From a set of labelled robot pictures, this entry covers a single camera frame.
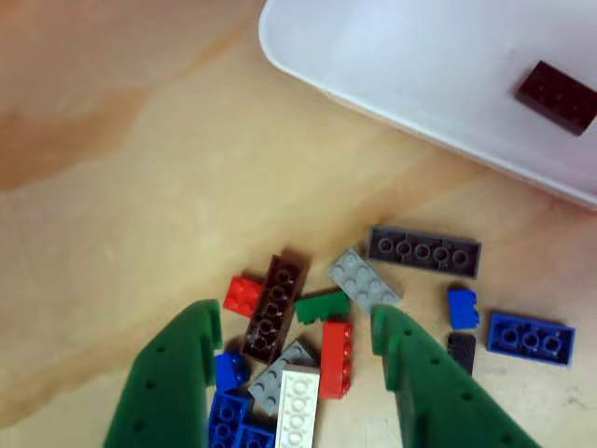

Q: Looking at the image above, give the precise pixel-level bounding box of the red 2x2 lego brick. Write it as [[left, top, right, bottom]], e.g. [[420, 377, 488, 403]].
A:
[[222, 274, 265, 318]]

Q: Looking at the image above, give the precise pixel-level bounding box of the blue 2x4 lego brick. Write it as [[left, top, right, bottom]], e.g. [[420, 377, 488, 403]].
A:
[[487, 311, 576, 368], [207, 389, 256, 448]]

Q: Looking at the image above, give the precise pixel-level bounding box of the dark green 2x4 lego brick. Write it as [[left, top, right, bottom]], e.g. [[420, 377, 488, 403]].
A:
[[514, 59, 597, 137]]

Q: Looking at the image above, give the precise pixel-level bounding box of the red 2x4 lego brick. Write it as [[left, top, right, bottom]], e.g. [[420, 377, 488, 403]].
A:
[[319, 320, 354, 401]]

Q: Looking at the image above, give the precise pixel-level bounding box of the white 2x6 lego brick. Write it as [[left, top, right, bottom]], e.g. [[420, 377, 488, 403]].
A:
[[274, 368, 322, 448]]

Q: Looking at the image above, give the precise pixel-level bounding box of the green narrow lego brick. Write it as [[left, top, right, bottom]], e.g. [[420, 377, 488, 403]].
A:
[[293, 288, 351, 327]]

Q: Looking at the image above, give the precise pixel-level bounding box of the dark grey 2x6 lego brick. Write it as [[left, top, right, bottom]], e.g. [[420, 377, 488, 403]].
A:
[[366, 223, 482, 280]]

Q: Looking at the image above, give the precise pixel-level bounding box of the white plastic bin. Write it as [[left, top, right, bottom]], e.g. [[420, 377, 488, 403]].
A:
[[257, 0, 597, 211]]

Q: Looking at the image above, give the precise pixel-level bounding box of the grey 2x4 lego brick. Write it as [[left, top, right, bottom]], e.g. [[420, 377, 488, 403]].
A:
[[326, 246, 406, 315], [246, 339, 321, 414]]

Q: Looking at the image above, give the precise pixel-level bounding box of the black 2x2 lego brick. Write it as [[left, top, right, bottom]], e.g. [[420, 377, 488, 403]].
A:
[[446, 331, 478, 377]]

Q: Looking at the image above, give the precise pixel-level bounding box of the brown 2x6 lego brick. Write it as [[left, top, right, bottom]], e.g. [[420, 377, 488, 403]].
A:
[[239, 254, 312, 365]]

